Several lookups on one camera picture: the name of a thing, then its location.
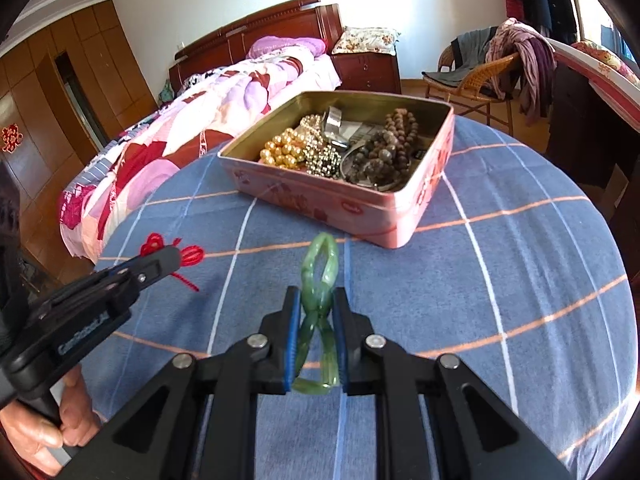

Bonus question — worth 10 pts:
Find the brown wooden bead necklace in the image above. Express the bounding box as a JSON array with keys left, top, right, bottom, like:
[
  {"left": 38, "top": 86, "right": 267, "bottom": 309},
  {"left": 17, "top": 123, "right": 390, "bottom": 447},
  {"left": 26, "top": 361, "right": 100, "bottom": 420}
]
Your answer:
[{"left": 345, "top": 107, "right": 418, "bottom": 183}]

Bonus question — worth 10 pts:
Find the floral pillow with red edge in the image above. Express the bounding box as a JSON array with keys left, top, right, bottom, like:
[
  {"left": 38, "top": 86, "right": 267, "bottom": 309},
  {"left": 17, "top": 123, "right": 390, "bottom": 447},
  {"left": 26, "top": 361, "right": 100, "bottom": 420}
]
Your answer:
[{"left": 570, "top": 40, "right": 631, "bottom": 73}]

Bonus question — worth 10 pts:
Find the purple garment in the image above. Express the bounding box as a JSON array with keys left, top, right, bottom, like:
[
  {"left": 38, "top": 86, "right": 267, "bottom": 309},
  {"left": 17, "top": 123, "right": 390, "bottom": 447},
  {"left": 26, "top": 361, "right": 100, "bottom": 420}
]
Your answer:
[{"left": 487, "top": 17, "right": 557, "bottom": 126}]

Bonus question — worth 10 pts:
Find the window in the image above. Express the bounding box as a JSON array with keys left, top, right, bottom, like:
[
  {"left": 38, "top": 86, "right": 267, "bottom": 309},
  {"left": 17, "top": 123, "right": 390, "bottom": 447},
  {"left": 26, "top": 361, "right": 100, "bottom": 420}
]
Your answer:
[{"left": 570, "top": 0, "right": 640, "bottom": 61}]

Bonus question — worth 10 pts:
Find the dark wooden desk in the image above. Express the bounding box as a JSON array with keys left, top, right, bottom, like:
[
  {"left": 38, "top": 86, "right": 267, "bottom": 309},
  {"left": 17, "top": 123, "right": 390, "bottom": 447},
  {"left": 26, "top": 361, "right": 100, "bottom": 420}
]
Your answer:
[{"left": 545, "top": 37, "right": 640, "bottom": 241}]

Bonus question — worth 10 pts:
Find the dark wooden headboard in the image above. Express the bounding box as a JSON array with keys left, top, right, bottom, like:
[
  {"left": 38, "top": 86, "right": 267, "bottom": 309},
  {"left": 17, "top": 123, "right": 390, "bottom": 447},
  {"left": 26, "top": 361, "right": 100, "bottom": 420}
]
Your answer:
[{"left": 168, "top": 0, "right": 346, "bottom": 93}]

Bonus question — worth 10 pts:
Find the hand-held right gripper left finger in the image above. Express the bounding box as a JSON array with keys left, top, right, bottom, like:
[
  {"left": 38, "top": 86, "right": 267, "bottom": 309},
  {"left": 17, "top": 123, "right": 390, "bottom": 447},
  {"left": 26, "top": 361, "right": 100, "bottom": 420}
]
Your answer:
[{"left": 70, "top": 286, "right": 303, "bottom": 480}]

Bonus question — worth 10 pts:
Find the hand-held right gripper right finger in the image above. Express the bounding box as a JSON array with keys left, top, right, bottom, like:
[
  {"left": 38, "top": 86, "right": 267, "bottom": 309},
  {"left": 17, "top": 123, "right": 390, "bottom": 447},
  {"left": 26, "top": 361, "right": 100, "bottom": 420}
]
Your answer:
[{"left": 332, "top": 287, "right": 573, "bottom": 480}]

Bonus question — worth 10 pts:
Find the silver ball bead chain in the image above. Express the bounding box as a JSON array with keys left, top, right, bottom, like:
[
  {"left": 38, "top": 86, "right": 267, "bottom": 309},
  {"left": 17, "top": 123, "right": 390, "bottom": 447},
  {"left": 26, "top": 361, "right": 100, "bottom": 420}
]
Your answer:
[{"left": 300, "top": 142, "right": 343, "bottom": 178}]

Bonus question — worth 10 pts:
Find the dark wooden nightstand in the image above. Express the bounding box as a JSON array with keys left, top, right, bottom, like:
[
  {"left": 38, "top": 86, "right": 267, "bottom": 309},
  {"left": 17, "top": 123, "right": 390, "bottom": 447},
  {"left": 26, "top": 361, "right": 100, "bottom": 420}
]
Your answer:
[{"left": 332, "top": 50, "right": 402, "bottom": 95}]

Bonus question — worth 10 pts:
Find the gold bead necklace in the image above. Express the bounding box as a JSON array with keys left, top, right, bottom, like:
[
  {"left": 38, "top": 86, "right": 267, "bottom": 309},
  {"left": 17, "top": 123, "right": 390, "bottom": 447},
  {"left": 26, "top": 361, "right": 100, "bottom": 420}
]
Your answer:
[{"left": 259, "top": 127, "right": 313, "bottom": 170}]

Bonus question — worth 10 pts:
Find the pink tin box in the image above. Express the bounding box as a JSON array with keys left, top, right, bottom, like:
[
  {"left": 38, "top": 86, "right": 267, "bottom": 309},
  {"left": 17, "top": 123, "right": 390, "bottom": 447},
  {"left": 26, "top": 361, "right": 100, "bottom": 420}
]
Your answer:
[{"left": 217, "top": 91, "right": 455, "bottom": 250}]

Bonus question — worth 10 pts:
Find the person's left hand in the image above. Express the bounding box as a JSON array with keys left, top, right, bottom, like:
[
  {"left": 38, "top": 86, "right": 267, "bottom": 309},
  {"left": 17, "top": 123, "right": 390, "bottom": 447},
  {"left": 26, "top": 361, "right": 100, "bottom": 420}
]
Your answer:
[{"left": 0, "top": 365, "right": 108, "bottom": 476}]

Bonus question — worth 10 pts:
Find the pink pillow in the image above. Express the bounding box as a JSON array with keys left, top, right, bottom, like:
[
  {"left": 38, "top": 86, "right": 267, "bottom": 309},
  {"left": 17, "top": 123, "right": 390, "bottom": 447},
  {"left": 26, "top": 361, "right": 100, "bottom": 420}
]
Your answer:
[{"left": 246, "top": 36, "right": 328, "bottom": 60}]

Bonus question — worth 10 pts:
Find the bed with floral quilt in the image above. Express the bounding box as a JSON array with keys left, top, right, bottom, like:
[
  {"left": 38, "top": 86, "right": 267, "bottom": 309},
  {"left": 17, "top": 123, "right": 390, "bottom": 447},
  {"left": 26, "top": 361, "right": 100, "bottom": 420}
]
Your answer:
[{"left": 57, "top": 52, "right": 341, "bottom": 263}]

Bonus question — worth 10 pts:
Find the floral cushion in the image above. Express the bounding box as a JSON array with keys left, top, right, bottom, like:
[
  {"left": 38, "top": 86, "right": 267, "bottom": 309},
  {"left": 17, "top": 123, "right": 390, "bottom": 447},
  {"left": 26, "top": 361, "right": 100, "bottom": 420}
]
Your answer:
[{"left": 331, "top": 26, "right": 402, "bottom": 56}]

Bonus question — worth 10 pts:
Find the grey garment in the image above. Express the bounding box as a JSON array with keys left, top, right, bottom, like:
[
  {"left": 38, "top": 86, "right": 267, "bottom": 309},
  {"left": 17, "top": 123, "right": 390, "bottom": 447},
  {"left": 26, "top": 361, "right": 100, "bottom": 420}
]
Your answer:
[{"left": 422, "top": 27, "right": 501, "bottom": 86}]

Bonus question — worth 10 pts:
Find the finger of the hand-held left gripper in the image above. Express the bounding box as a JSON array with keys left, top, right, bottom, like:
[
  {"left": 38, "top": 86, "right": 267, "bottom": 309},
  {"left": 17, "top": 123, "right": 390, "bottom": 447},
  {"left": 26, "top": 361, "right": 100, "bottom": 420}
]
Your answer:
[{"left": 92, "top": 246, "right": 182, "bottom": 290}]

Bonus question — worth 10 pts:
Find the red knot charm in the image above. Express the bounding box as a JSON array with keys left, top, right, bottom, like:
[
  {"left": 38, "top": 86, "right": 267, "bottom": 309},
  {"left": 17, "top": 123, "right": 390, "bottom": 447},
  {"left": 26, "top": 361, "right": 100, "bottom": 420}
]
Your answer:
[{"left": 140, "top": 232, "right": 205, "bottom": 292}]

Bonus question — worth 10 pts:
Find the wicker chair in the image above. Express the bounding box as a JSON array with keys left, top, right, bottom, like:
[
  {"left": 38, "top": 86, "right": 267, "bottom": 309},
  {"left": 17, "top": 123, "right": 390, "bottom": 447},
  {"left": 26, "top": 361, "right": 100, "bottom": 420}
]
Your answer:
[{"left": 422, "top": 50, "right": 521, "bottom": 126}]

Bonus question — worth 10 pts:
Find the green jade bracelet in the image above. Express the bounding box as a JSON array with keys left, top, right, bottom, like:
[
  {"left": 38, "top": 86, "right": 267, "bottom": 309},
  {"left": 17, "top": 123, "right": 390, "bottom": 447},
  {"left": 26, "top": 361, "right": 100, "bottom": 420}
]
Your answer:
[{"left": 291, "top": 232, "right": 346, "bottom": 395}]

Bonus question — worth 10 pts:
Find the brown wooden wardrobe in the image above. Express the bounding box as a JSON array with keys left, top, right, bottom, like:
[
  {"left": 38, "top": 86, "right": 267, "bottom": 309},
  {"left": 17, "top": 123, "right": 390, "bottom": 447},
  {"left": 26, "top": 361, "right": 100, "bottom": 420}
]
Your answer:
[{"left": 0, "top": 0, "right": 158, "bottom": 261}]

